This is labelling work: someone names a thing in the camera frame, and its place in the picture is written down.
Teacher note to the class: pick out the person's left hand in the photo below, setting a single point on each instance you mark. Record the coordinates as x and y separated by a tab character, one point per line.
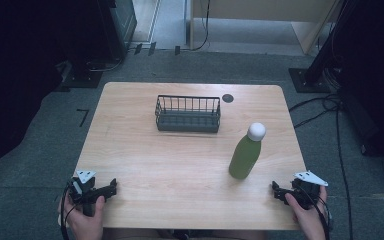
85	225

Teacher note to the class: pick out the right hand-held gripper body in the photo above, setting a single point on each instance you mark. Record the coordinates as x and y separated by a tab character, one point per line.
305	193

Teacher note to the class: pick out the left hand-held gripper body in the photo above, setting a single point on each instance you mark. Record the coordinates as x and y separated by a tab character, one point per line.
84	191

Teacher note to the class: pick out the black cabinet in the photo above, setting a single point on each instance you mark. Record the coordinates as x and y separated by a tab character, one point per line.
120	26

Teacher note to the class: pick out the light wooden furniture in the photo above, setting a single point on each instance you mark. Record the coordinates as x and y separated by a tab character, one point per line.
263	8

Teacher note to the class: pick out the person's right hand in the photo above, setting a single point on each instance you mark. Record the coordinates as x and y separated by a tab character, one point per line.
308	220

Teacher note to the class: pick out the black flat stand base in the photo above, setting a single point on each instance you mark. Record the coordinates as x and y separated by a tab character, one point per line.
81	80

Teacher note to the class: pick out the dark round table hole cap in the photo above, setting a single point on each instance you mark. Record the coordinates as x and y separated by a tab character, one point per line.
227	98

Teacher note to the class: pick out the black slanted stand pole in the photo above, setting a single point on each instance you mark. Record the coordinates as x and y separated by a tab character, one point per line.
326	46

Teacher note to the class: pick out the green bottle with white cap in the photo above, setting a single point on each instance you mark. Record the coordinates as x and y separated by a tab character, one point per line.
246	156

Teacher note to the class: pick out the black stand base plate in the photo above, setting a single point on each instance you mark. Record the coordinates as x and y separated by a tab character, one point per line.
308	85

